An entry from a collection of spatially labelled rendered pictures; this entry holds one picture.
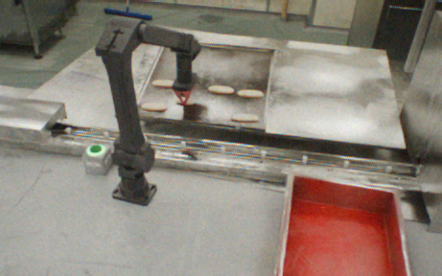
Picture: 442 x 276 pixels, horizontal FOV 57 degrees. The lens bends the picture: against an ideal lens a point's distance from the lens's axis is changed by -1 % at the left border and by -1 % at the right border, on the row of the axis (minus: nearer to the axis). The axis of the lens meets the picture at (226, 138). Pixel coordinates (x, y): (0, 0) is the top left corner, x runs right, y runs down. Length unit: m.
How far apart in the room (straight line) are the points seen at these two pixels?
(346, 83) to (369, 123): 0.23
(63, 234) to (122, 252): 0.18
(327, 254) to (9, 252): 0.86
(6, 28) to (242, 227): 3.34
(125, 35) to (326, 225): 0.77
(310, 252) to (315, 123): 0.54
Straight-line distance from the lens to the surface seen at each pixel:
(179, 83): 1.50
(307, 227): 1.25
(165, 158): 1.38
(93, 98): 1.82
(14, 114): 1.62
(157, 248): 1.18
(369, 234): 1.29
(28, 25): 4.06
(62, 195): 1.38
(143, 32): 1.05
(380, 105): 1.68
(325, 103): 1.63
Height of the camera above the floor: 1.74
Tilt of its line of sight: 37 degrees down
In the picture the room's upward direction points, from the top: 3 degrees clockwise
